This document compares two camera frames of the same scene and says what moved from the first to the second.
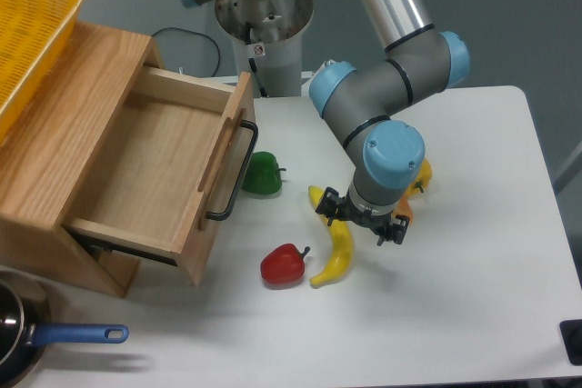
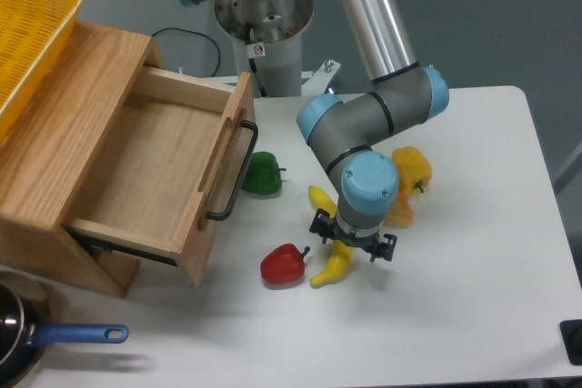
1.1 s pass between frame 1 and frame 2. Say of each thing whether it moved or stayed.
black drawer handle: stayed
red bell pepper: stayed
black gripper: moved
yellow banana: stayed
